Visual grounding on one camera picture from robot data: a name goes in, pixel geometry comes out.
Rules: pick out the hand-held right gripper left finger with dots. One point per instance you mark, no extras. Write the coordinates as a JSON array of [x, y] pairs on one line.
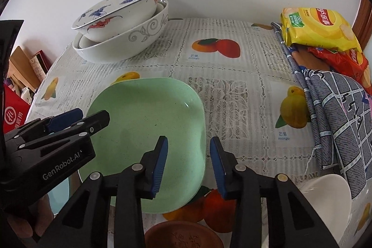
[[161, 163]]

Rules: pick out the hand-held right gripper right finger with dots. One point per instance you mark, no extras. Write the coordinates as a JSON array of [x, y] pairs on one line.
[[218, 166]]

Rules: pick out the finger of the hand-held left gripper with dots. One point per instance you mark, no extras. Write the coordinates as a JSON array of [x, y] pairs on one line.
[[93, 123], [65, 118]]

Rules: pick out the green square plate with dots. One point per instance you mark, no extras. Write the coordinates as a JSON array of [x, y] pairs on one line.
[[145, 114]]

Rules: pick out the brown clay dish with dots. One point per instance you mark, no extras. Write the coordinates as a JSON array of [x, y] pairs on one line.
[[180, 237]]

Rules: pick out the person's left hand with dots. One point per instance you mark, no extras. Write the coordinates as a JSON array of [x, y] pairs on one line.
[[45, 210]]

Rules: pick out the red paper bag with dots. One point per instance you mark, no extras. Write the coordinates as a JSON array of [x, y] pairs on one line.
[[16, 108]]

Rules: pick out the patterned book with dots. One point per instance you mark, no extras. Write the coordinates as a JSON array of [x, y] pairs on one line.
[[39, 65]]

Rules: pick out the wooden chair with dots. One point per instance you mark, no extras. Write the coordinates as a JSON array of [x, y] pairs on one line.
[[20, 62]]

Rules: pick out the fruit print lace tablecloth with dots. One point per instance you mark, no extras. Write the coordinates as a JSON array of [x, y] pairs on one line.
[[232, 91]]

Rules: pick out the large white grey-scroll bowl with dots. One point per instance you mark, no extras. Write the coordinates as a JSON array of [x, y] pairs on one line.
[[122, 44]]

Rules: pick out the blue and red patterned bowl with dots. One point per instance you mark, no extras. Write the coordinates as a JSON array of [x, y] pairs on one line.
[[116, 12]]

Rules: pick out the grey checked cloth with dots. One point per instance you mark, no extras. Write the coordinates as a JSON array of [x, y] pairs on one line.
[[343, 108]]

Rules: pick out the red chips bag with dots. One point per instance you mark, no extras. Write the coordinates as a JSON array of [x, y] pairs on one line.
[[348, 62]]

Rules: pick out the yellow chips bag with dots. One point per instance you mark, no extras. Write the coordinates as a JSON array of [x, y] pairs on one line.
[[316, 30]]

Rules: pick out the brown wooden door frame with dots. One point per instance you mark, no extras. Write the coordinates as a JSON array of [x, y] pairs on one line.
[[364, 21]]

